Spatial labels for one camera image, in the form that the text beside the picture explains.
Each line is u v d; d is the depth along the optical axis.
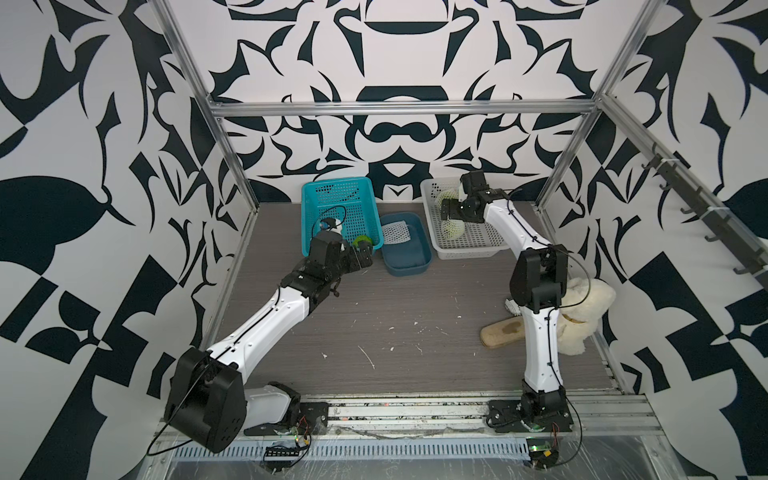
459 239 1.08
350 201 1.19
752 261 0.51
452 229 1.05
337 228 0.74
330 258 0.62
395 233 1.05
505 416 0.74
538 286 0.60
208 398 0.40
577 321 0.78
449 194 1.12
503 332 0.85
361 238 1.03
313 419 0.74
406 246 1.08
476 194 0.76
